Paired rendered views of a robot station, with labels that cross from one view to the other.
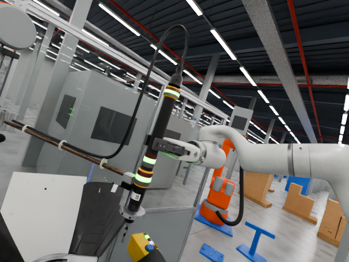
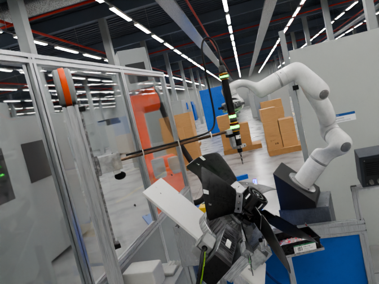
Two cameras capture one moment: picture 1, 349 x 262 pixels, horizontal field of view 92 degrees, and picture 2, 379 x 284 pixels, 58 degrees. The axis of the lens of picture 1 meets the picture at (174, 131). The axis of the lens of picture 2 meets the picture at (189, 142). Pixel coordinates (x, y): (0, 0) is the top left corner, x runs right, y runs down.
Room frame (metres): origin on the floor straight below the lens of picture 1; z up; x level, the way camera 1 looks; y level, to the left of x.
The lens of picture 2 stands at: (-0.77, 1.17, 1.68)
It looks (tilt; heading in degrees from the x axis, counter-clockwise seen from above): 5 degrees down; 326
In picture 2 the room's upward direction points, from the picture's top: 13 degrees counter-clockwise
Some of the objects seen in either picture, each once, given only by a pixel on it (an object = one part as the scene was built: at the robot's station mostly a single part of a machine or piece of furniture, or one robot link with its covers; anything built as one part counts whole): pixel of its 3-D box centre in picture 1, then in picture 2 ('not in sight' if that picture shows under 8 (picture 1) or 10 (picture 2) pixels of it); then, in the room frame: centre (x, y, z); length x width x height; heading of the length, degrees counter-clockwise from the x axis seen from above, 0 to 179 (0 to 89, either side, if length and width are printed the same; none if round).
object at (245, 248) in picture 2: not in sight; (247, 249); (0.26, 0.31, 1.08); 0.07 x 0.04 x 0.06; 141
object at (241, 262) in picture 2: not in sight; (235, 262); (0.30, 0.35, 1.03); 0.15 x 0.10 x 0.14; 40
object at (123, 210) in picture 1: (134, 194); (235, 138); (0.48, 0.05, 1.49); 0.09 x 0.07 x 0.10; 75
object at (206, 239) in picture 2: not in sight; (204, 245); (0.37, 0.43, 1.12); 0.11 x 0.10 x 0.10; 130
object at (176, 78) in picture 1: (155, 143); (230, 106); (0.47, 0.04, 1.65); 0.04 x 0.04 x 0.46
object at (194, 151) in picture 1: (181, 149); (232, 105); (0.54, -0.04, 1.65); 0.11 x 0.10 x 0.07; 130
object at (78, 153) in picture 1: (61, 145); (177, 144); (0.55, 0.34, 1.53); 0.54 x 0.01 x 0.01; 75
